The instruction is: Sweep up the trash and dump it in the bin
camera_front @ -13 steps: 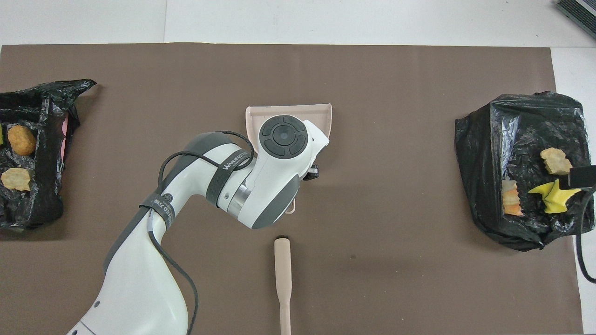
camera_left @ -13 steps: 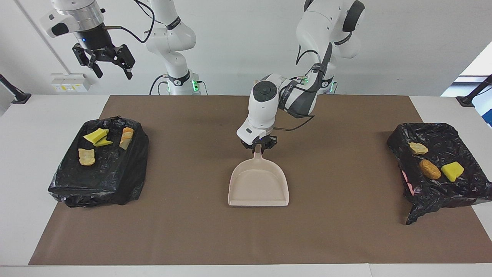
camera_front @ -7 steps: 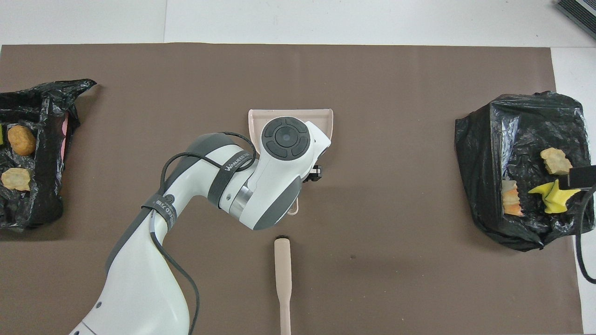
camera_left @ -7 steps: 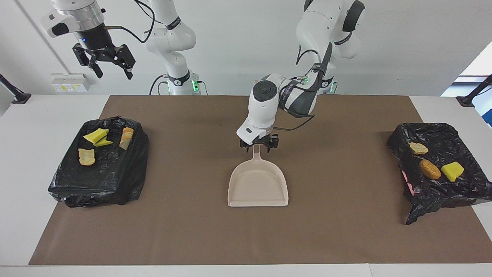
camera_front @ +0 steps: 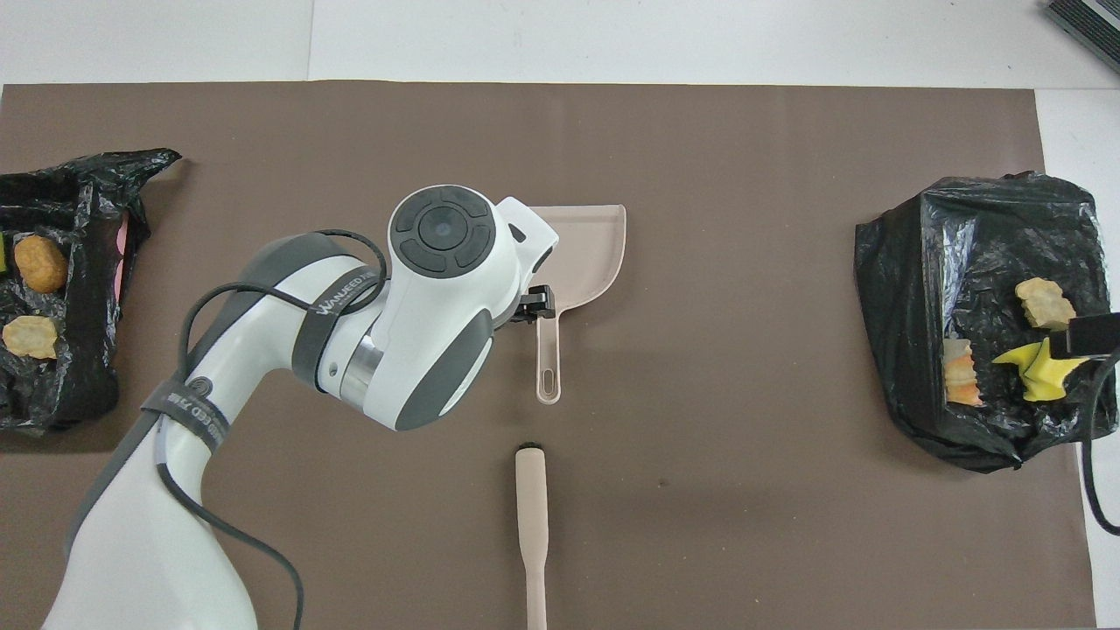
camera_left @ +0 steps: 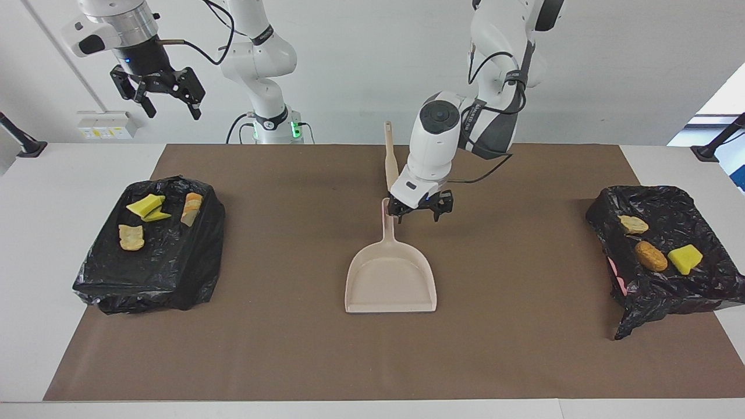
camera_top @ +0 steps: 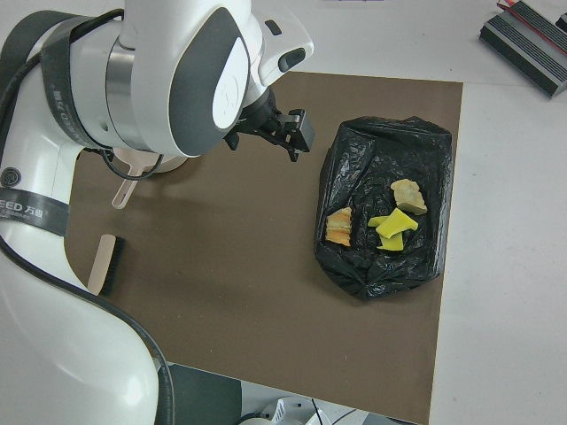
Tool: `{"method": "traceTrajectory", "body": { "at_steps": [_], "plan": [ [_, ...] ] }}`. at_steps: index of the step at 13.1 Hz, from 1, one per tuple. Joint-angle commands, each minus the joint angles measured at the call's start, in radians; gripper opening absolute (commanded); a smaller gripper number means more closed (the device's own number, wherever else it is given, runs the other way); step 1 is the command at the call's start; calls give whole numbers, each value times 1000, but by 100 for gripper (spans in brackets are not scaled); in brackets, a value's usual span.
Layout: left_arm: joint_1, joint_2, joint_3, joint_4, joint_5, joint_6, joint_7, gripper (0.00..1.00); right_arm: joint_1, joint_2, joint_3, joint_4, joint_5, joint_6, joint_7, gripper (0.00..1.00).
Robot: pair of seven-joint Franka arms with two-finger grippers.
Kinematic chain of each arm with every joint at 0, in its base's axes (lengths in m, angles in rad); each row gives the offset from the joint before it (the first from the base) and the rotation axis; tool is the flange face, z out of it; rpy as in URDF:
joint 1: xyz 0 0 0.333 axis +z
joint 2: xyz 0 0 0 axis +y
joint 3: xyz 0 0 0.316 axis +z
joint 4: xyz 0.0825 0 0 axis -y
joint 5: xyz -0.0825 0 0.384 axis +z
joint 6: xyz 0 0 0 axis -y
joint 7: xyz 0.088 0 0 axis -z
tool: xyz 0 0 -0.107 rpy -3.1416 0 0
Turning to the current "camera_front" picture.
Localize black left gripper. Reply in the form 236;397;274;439
512;284;558;325

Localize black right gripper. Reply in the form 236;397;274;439
1048;311;1120;360

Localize pale trash piece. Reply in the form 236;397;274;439
1015;277;1078;332

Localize notched yellow sponge piece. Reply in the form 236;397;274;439
1022;337;1093;403

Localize beige plastic dustpan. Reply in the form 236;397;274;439
523;204;628;406

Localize orange striped foam piece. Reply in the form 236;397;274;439
942;337;984;408
2;315;60;361

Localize beige hand brush black bristles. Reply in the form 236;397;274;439
514;444;550;630

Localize brown cork-like trash piece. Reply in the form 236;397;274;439
13;234;69;294

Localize black plastic trash bag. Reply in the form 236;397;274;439
0;149;184;436
855;171;1120;474

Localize pink plastic bin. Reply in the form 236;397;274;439
114;214;133;303

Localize brown paper table mat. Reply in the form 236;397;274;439
0;80;1096;630

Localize dark grey ribbed device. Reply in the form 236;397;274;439
1044;0;1120;75

